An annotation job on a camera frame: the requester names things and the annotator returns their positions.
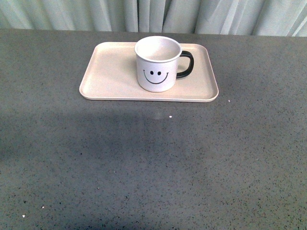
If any white smiley mug black handle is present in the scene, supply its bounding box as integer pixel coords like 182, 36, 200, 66
134, 36, 194, 92

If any beige rectangular tray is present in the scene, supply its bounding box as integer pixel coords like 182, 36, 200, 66
79, 42, 219, 103

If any pale grey curtain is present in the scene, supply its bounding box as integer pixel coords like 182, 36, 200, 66
0, 0, 307, 37

